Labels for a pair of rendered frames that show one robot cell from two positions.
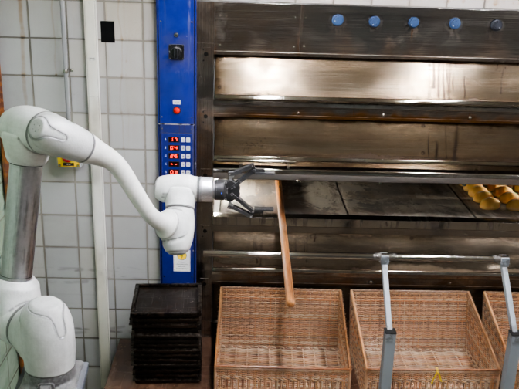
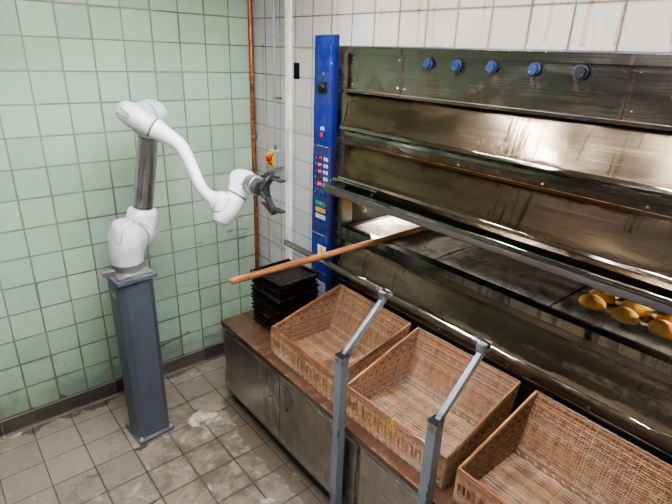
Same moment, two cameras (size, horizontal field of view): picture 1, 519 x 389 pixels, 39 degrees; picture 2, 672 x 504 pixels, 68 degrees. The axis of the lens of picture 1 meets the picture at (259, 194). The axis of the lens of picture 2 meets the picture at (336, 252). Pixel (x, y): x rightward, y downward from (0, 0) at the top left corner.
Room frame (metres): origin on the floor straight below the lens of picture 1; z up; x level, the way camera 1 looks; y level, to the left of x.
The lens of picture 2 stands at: (1.37, -1.79, 2.07)
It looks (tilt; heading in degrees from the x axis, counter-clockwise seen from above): 22 degrees down; 51
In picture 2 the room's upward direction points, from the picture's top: 2 degrees clockwise
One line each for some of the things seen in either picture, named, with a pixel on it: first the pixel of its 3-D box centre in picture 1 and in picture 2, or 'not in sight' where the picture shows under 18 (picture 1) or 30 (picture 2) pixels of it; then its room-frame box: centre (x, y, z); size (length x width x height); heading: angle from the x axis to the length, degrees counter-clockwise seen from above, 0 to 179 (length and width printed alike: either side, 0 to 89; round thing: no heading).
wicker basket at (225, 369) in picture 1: (281, 340); (338, 337); (2.76, -0.11, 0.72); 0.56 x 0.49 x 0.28; 91
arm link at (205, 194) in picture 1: (206, 189); (254, 185); (2.47, 0.19, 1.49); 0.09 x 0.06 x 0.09; 1
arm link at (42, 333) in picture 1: (45, 332); (126, 240); (1.99, 0.65, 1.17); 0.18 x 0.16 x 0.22; 50
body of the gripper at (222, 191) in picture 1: (227, 190); (262, 188); (2.47, 0.12, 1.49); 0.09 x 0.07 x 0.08; 91
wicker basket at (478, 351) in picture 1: (419, 342); (428, 397); (2.78, -0.71, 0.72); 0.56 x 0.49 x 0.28; 93
